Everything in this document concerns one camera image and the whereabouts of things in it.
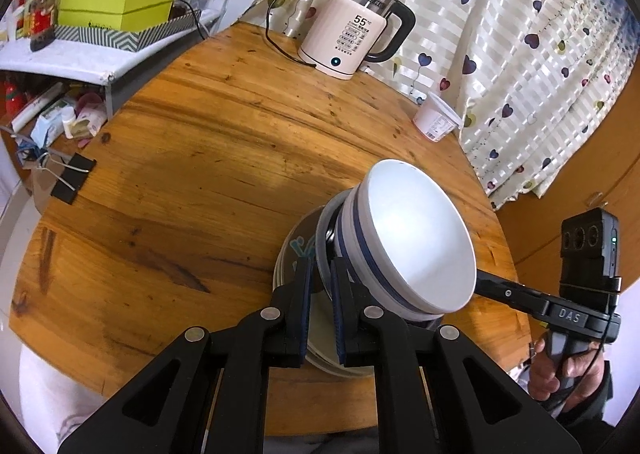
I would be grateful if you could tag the cream electric kettle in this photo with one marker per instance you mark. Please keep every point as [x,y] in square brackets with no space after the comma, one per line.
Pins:
[345,39]

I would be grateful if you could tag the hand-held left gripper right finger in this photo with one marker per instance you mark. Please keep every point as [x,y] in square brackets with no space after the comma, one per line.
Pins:
[340,324]

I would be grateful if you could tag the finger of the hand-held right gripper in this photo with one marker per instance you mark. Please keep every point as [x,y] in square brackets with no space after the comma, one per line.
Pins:
[510,291]

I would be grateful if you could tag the stainless steel bowl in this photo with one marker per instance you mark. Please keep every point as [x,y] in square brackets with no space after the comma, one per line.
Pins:
[322,239]

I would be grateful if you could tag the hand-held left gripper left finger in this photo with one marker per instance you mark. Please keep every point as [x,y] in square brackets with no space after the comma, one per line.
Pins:
[302,324]

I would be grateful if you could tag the person's grey trousers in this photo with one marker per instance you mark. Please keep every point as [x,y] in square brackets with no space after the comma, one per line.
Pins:
[55,394]

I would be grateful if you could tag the pink cup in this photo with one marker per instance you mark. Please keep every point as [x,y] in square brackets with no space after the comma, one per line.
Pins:
[92,114]

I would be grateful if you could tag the white carton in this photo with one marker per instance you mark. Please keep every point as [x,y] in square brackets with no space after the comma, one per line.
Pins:
[50,126]

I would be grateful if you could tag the white yogurt tub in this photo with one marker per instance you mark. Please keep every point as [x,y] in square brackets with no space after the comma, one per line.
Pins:
[437,119]

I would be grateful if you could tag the striped curtain with hearts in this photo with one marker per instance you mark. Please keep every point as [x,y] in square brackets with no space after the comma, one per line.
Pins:
[500,34]

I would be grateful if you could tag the lime green box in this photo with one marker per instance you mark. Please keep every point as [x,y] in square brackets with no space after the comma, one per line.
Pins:
[115,9]

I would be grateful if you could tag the white shelf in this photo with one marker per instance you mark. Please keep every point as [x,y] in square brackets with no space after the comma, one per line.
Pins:
[60,64]

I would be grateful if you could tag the zigzag patterned tray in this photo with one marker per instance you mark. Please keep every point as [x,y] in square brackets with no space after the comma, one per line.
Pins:
[130,36]

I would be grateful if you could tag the person's right hand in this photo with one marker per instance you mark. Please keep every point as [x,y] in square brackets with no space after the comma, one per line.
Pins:
[585,369]

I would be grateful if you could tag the black binder clip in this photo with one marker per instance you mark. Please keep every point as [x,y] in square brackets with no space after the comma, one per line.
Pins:
[72,179]

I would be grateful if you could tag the red figurine jar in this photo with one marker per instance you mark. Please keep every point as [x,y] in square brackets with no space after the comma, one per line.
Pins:
[42,19]

